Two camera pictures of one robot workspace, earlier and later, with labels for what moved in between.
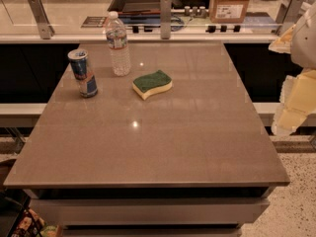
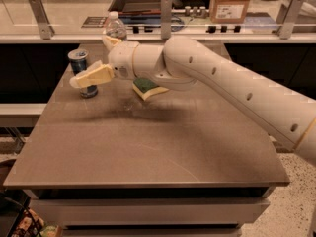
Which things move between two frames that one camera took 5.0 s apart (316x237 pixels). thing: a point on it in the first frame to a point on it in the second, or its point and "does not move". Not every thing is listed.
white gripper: x=304 y=44 to x=120 y=60
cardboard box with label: x=228 y=3 does not move
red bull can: x=87 y=81 does not move
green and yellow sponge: x=148 y=85 does not move
